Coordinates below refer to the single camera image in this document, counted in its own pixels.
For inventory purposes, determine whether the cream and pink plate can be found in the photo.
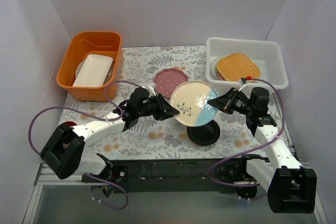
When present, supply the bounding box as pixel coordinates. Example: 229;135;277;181
215;60;228;81

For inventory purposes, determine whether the cream and blue plate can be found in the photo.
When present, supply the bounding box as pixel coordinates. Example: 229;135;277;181
170;80;218;127

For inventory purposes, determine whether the dark pink scalloped plate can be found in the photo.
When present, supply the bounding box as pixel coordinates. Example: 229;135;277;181
153;68;188;99

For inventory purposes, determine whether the yellow woven bamboo tray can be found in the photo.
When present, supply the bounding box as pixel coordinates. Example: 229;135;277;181
220;53;261;82

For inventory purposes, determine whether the white ribbed soup plate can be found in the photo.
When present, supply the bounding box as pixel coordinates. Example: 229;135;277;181
211;57;220;80

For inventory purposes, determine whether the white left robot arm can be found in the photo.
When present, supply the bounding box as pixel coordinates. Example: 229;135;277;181
39;88;179;182

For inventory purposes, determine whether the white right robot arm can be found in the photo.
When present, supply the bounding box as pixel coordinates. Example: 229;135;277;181
207;87;317;214

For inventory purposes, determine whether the white plastic bin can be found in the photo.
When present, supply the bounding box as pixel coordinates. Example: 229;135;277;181
205;37;289;94

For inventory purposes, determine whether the orange plastic bin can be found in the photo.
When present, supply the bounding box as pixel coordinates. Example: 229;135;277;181
56;31;123;102

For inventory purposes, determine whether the black gold-rimmed bowl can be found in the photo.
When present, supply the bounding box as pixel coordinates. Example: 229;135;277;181
186;120;221;146

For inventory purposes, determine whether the white rectangular dish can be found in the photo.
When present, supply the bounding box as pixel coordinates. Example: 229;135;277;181
72;54;113;88

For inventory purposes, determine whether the red lacquer cup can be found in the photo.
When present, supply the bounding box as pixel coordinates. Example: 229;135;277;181
64;121;77;127

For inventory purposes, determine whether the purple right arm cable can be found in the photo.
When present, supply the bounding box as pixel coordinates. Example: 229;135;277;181
209;77;286;200

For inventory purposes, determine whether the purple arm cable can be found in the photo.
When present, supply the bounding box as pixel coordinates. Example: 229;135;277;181
209;77;286;200
28;80;153;210

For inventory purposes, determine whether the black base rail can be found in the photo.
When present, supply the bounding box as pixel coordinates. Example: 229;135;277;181
47;158;300;195

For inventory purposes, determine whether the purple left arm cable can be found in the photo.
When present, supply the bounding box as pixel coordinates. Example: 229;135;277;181
28;80;153;210

